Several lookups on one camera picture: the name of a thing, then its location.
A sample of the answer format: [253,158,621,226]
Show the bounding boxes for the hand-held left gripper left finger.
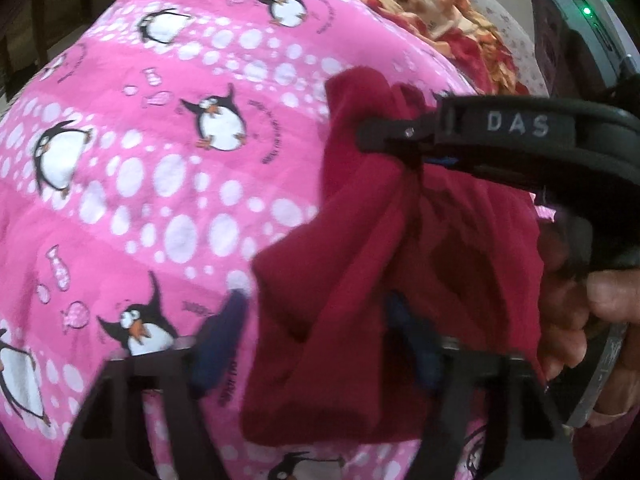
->
[55,290,249,480]

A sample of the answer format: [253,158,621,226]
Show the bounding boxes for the pink penguin print blanket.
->
[0,0,576,480]

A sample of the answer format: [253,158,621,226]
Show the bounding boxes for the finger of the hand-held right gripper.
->
[424,153,481,175]
[357,109,442,154]

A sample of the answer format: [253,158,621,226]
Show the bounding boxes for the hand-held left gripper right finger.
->
[385,290,581,480]

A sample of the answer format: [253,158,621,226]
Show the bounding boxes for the white floral pillow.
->
[295,0,546,97]

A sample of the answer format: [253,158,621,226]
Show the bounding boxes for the dark wooden furniture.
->
[0,0,156,106]

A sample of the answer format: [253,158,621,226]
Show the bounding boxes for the maroon shirt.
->
[240,67,546,446]

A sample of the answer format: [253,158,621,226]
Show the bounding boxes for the person's right hand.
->
[537,220,640,417]

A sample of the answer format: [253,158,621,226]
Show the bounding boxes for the red yellow floral quilt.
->
[320,0,518,96]

